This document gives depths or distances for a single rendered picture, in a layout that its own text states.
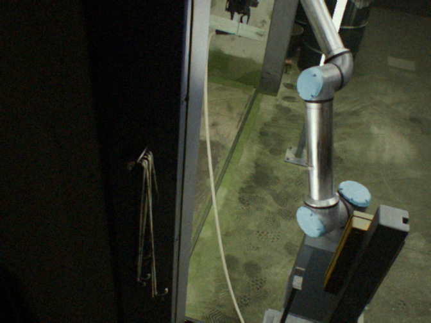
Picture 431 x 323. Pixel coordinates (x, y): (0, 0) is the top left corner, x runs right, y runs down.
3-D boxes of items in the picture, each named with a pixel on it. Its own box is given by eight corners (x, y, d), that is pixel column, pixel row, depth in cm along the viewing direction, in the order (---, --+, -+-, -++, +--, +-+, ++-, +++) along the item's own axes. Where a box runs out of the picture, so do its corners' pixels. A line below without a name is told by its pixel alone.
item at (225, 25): (239, 32, 213) (270, 30, 194) (237, 42, 213) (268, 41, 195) (147, 6, 185) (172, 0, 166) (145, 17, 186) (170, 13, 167)
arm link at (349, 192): (368, 220, 210) (380, 195, 198) (341, 234, 202) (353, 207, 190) (346, 199, 219) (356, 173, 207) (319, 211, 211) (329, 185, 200)
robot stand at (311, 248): (337, 285, 269) (371, 215, 226) (333, 331, 246) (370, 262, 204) (288, 270, 273) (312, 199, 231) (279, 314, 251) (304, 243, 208)
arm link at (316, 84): (347, 232, 198) (347, 63, 169) (318, 246, 190) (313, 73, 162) (323, 218, 210) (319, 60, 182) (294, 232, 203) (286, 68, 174)
